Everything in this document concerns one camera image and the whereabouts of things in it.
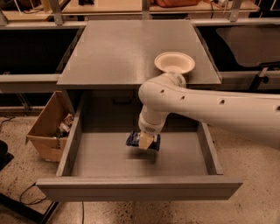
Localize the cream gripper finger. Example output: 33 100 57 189
139 137 153 150

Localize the blue rxbar blueberry packet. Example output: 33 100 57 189
126 131 161 151

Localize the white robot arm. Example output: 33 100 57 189
138 73 280 149

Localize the open grey top drawer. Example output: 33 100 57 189
37 92 242 201

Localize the grey cabinet with counter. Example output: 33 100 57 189
58 20 221 132

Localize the white paper bowl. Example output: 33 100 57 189
154 52 195 74

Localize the cardboard box with trash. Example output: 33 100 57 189
26 91 74 162

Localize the black floor stand base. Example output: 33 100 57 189
0 140 59 224

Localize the black chair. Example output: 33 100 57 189
216 24 280 92

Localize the wooden back table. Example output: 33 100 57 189
0 0 259 26

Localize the black cable on floor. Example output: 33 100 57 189
18 182 49 206

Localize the grey metal shelf frame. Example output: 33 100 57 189
0 0 280 95

